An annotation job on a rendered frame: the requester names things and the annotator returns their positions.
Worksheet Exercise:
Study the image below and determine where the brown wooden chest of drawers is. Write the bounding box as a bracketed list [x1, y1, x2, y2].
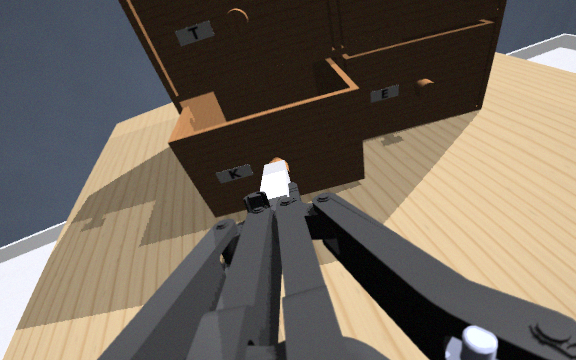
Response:
[118, 0, 507, 140]

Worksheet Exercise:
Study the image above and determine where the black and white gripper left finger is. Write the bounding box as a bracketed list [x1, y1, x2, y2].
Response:
[97, 163, 282, 360]

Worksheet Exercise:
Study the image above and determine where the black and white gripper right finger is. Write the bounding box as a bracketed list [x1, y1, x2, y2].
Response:
[273, 160, 576, 360]

